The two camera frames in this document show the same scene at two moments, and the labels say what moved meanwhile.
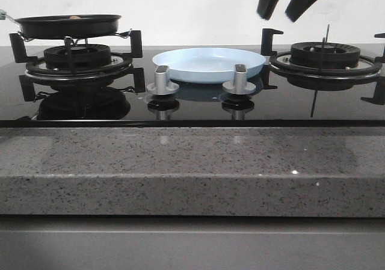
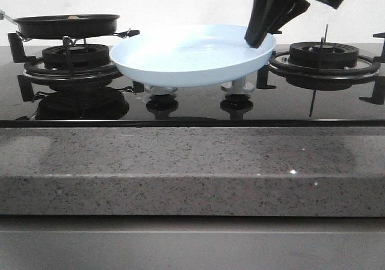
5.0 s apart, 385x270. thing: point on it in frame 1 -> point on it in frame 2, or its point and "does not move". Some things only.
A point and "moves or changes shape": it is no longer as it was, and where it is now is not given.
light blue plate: [207, 65] moves or changes shape
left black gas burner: [84, 56] does not move
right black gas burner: [324, 54] does not move
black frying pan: [62, 26] does not move
